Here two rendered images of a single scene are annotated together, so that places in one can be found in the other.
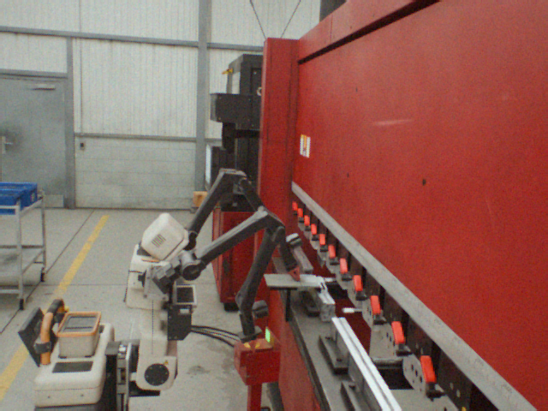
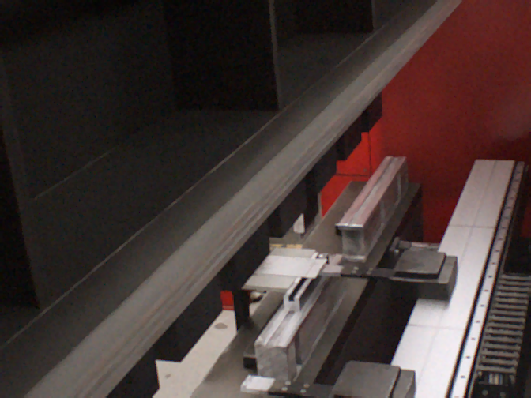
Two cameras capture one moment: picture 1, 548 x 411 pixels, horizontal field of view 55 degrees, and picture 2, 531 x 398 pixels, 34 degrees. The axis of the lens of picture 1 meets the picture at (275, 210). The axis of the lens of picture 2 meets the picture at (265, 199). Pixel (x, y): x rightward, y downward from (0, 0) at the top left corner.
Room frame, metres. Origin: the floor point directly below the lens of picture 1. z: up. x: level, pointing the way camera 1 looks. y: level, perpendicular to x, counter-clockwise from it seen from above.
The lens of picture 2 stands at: (1.20, -0.96, 1.75)
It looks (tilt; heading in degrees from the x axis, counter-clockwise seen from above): 20 degrees down; 29
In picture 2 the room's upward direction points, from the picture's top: 5 degrees counter-clockwise
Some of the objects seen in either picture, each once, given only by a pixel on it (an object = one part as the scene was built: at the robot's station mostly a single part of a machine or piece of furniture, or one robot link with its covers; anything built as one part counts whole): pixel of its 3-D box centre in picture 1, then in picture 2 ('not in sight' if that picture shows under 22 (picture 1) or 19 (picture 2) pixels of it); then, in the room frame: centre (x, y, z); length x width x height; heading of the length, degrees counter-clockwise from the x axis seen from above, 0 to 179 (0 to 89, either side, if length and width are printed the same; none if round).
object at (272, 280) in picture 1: (290, 280); (242, 265); (2.61, -0.10, 1.00); 0.26 x 0.18 x 0.01; 97
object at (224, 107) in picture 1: (228, 153); not in sight; (3.82, 0.37, 1.53); 0.51 x 0.25 x 0.85; 13
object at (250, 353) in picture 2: (308, 302); (281, 324); (2.58, -0.19, 0.89); 0.30 x 0.05 x 0.03; 7
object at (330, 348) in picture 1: (332, 353); not in sight; (2.02, -0.27, 0.89); 0.30 x 0.05 x 0.03; 7
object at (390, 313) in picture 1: (403, 325); not in sight; (1.47, -0.39, 1.26); 0.15 x 0.09 x 0.17; 7
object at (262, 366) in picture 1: (256, 354); not in sight; (2.25, 0.05, 0.75); 0.20 x 0.16 x 0.18; 20
